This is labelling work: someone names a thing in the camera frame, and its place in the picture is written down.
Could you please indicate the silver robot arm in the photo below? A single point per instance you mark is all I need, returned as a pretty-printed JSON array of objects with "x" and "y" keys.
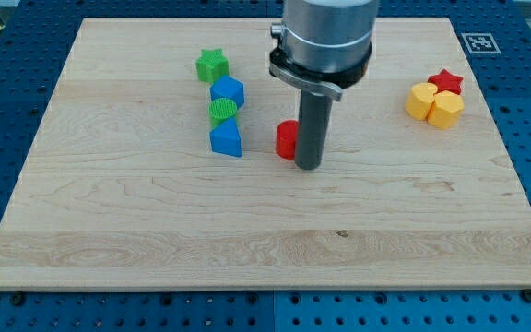
[{"x": 323, "y": 46}]

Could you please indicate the blue cube block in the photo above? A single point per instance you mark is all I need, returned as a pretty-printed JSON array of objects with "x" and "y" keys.
[{"x": 228, "y": 87}]

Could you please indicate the green star block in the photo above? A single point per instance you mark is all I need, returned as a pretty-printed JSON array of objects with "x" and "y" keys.
[{"x": 211, "y": 65}]

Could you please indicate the red star block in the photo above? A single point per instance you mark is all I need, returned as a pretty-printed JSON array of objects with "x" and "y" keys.
[{"x": 446, "y": 81}]

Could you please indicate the red cylinder block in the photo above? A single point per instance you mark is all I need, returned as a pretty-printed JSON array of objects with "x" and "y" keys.
[{"x": 286, "y": 138}]

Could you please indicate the blue triangle block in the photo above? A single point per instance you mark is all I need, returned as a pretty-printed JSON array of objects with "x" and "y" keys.
[{"x": 226, "y": 139}]

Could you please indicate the green cylinder block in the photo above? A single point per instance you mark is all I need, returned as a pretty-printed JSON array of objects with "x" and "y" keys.
[{"x": 220, "y": 110}]

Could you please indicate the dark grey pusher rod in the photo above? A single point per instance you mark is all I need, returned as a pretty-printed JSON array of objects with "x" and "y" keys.
[{"x": 313, "y": 120}]

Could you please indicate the wooden board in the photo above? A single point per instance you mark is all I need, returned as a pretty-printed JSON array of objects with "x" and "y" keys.
[{"x": 121, "y": 190}]

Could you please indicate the yellow heart block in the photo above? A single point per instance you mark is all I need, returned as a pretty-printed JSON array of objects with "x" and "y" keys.
[{"x": 420, "y": 99}]

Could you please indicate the yellow hexagon block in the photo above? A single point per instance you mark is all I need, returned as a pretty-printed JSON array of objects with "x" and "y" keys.
[{"x": 446, "y": 109}]

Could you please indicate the white fiducial marker tag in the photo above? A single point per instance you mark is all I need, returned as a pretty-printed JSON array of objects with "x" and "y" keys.
[{"x": 480, "y": 43}]

